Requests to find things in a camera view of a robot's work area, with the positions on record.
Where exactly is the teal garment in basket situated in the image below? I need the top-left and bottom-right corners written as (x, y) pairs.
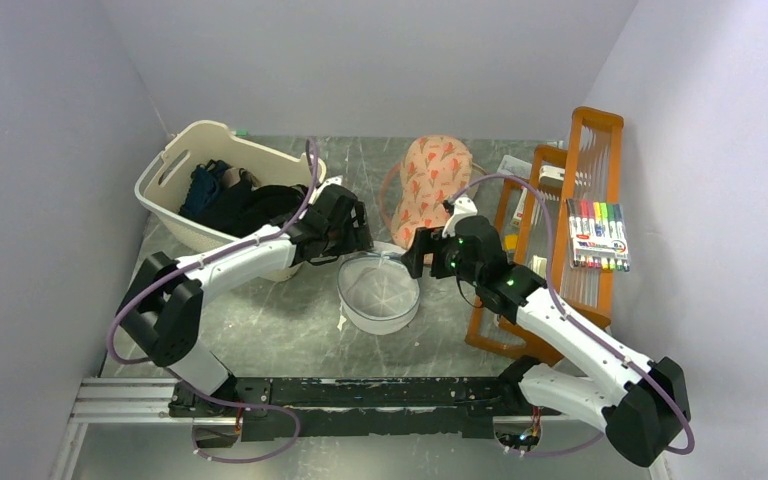
top-left (179, 159), bottom-right (230, 219)

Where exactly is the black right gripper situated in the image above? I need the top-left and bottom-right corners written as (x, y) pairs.
top-left (402, 226), bottom-right (483, 287)

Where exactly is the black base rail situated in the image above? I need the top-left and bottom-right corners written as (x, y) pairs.
top-left (168, 377), bottom-right (533, 442)

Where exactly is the cream plastic laundry basket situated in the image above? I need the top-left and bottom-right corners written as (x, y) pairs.
top-left (134, 120), bottom-right (311, 254)

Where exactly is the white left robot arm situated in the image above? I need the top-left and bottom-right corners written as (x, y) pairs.
top-left (114, 184), bottom-right (373, 416)

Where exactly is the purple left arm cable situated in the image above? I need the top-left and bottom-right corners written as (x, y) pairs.
top-left (105, 137), bottom-right (322, 367)

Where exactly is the black bra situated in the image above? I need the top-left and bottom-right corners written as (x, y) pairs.
top-left (233, 184), bottom-right (308, 237)

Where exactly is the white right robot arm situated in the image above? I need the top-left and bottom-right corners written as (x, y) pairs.
top-left (401, 216), bottom-right (692, 467)

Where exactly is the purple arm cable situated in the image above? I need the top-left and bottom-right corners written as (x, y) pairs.
top-left (446, 174), bottom-right (695, 458)
top-left (105, 137), bottom-right (322, 367)

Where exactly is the white mesh laundry bag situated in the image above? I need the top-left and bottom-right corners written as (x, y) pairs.
top-left (336, 241), bottom-right (420, 336)

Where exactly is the pink floral mesh bag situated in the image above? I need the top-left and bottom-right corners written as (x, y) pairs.
top-left (377, 135), bottom-right (483, 250)

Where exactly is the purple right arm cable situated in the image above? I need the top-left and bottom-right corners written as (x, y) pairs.
top-left (446, 174), bottom-right (695, 458)

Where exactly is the black garment in basket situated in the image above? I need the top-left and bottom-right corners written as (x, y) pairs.
top-left (195, 180), bottom-right (258, 237)

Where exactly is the orange wooden rack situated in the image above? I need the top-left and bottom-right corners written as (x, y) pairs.
top-left (463, 106), bottom-right (625, 366)

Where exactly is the white paper tag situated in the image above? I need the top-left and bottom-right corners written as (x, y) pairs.
top-left (497, 154), bottom-right (532, 179)

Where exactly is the pack of coloured markers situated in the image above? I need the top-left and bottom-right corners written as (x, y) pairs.
top-left (566, 198), bottom-right (631, 272)

